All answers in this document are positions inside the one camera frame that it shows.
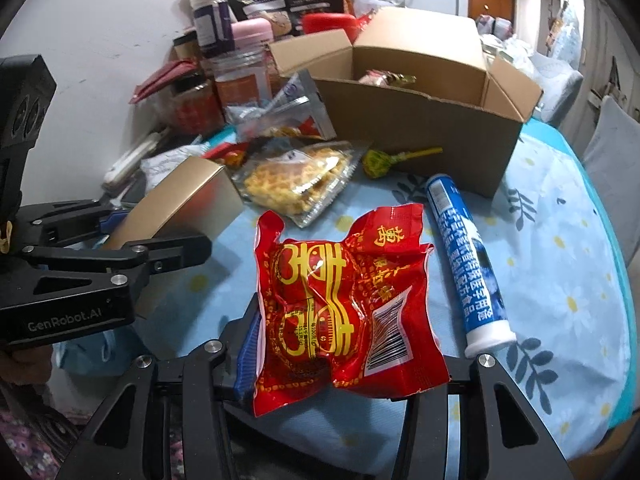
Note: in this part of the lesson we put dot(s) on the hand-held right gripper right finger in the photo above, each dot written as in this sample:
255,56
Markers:
467,377

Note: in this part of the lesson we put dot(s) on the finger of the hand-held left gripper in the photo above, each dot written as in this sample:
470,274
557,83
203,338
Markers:
170,255
112,221

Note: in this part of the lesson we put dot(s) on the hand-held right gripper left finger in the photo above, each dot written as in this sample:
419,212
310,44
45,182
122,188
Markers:
247,355

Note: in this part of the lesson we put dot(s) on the red yellow snack packet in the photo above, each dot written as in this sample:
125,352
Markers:
340,310

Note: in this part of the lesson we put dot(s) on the blue white tube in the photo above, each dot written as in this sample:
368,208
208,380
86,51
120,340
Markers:
465,260

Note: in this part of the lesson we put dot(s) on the clear waffle packet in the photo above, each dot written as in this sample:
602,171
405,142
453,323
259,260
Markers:
295,180

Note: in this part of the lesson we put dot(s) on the silver snack packet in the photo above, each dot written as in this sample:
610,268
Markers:
300,105

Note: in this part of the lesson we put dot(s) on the cardboard box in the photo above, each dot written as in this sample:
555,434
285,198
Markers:
415,130

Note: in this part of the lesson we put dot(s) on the gold box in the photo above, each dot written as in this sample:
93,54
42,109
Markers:
195,195

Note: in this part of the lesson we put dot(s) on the white plastic bag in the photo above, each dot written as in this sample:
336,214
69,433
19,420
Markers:
170,165

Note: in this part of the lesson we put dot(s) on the blue floral tablecloth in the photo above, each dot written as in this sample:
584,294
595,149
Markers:
550,270

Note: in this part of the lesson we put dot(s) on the clear jar red contents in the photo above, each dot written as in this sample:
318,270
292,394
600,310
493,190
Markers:
195,107

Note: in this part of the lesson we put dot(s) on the dark red pouch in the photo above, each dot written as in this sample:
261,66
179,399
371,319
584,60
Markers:
165,80

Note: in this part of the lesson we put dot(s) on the clear jar orange label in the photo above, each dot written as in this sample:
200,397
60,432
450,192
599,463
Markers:
242,82

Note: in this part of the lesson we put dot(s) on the white lid purple jar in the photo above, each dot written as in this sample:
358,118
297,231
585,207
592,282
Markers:
212,22

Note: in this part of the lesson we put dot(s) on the green yellow lollipop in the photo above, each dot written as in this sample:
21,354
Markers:
375,162

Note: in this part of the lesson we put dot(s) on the grey chair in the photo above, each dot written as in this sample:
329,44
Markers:
612,145

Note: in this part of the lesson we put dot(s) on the red lidded container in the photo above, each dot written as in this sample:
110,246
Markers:
330,27

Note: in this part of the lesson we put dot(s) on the black snack bag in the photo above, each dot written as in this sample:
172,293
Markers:
290,0

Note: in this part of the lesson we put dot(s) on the gold wrapped candy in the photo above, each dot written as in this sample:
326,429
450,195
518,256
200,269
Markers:
402,79

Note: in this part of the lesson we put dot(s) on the red gift bag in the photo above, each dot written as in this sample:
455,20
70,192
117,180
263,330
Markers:
370,16

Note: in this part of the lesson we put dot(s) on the hanging clear plastic bag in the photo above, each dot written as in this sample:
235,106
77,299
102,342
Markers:
565,27

